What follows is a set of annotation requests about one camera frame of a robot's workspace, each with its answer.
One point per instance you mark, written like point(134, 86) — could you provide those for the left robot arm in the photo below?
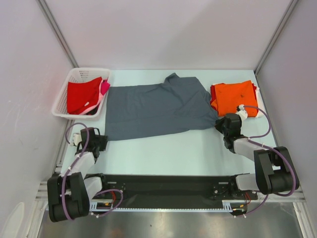
point(70, 193)

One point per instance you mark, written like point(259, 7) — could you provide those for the orange folded t shirt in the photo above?
point(235, 99)

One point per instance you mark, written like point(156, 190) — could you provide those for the aluminium corner post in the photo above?
point(277, 33)
point(48, 14)

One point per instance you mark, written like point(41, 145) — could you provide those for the grey blue t shirt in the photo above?
point(177, 105)

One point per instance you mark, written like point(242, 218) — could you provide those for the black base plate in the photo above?
point(137, 187)

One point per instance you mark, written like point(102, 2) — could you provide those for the white folded t shirt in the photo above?
point(259, 101)

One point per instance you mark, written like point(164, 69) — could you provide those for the white cable duct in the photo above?
point(190, 204)

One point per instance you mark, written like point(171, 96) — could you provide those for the white plastic basket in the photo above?
point(79, 75)

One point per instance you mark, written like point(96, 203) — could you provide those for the red shirt in basket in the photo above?
point(83, 96)

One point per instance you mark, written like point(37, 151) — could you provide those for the right aluminium corner post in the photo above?
point(277, 33)

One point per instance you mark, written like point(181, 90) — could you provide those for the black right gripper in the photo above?
point(221, 125)

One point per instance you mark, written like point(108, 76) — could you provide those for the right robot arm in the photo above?
point(274, 169)

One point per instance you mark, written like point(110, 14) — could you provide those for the pink shirt in basket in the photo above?
point(104, 87)

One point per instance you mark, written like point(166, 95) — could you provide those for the aluminium frame rail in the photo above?
point(42, 193)

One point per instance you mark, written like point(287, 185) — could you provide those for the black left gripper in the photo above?
point(103, 140)

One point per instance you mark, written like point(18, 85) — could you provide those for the left aluminium corner post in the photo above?
point(48, 14)

